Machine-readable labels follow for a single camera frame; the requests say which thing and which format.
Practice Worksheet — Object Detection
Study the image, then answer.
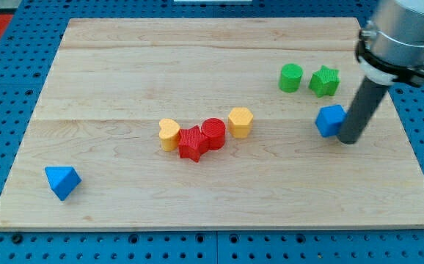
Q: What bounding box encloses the green cylinder block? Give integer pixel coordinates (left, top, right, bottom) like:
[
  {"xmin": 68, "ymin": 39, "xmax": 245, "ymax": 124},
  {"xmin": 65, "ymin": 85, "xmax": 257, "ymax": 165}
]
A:
[{"xmin": 278, "ymin": 64, "xmax": 303, "ymax": 92}]

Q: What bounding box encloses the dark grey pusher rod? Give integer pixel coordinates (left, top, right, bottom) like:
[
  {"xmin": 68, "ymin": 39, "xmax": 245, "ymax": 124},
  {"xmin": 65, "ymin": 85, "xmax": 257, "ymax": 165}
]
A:
[{"xmin": 337, "ymin": 77, "xmax": 390, "ymax": 144}]

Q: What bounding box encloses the red cylinder block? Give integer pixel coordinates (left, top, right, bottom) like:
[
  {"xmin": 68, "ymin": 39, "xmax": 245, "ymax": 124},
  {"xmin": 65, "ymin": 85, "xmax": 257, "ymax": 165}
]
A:
[{"xmin": 201, "ymin": 118, "xmax": 226, "ymax": 150}]

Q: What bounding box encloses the blue triangle block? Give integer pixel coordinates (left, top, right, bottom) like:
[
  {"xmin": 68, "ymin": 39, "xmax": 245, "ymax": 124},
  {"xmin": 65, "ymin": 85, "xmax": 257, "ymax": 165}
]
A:
[{"xmin": 45, "ymin": 166, "xmax": 81, "ymax": 201}]

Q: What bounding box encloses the yellow heart block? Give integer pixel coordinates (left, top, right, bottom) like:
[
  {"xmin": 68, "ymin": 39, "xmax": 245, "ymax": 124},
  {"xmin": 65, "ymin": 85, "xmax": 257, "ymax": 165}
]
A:
[{"xmin": 158, "ymin": 118, "xmax": 180, "ymax": 152}]

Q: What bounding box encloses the wooden board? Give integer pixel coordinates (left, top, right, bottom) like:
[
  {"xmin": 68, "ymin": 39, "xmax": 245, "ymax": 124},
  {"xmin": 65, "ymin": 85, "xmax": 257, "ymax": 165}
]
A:
[{"xmin": 0, "ymin": 18, "xmax": 424, "ymax": 232}]

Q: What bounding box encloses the green star block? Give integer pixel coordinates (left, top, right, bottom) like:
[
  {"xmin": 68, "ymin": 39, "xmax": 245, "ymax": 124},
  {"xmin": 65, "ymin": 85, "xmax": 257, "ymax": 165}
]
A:
[{"xmin": 308, "ymin": 65, "xmax": 340, "ymax": 98}]

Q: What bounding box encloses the yellow hexagon block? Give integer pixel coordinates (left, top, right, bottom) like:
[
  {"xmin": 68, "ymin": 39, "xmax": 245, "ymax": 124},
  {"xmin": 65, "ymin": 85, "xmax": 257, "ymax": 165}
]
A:
[{"xmin": 227, "ymin": 107, "xmax": 254, "ymax": 139}]

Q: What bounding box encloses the blue cube block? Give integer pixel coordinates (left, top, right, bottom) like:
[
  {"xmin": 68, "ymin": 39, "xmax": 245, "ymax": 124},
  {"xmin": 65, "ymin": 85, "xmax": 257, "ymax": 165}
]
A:
[{"xmin": 315, "ymin": 104, "xmax": 346, "ymax": 138}]

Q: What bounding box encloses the red star block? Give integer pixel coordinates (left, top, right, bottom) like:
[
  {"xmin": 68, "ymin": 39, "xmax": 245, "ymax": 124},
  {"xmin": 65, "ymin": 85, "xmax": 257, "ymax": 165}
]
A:
[{"xmin": 178, "ymin": 125, "xmax": 209, "ymax": 162}]

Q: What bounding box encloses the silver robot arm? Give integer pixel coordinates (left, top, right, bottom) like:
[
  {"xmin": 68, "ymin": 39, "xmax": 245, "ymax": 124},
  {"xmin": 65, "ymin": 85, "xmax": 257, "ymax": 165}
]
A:
[{"xmin": 356, "ymin": 0, "xmax": 424, "ymax": 87}]

